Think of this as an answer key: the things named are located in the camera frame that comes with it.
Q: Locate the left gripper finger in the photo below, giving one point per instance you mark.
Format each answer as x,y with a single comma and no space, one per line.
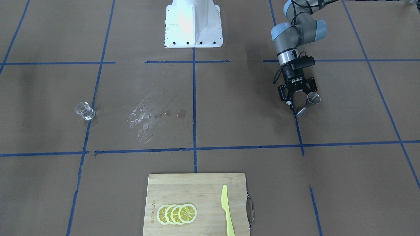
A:
290,103

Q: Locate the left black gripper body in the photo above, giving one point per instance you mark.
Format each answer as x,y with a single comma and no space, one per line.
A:
291,76

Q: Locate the steel double jigger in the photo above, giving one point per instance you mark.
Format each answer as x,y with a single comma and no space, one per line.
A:
312,98

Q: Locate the small clear glass cup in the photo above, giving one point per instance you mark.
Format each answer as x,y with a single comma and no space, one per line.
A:
84,110

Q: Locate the bamboo cutting board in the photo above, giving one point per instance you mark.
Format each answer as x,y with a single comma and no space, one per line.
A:
204,191

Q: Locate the yellow plastic knife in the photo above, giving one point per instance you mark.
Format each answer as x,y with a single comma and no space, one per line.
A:
225,205

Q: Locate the rear lemon slice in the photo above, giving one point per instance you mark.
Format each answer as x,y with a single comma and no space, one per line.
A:
161,214

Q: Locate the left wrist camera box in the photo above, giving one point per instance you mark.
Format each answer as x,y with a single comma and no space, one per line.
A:
303,62

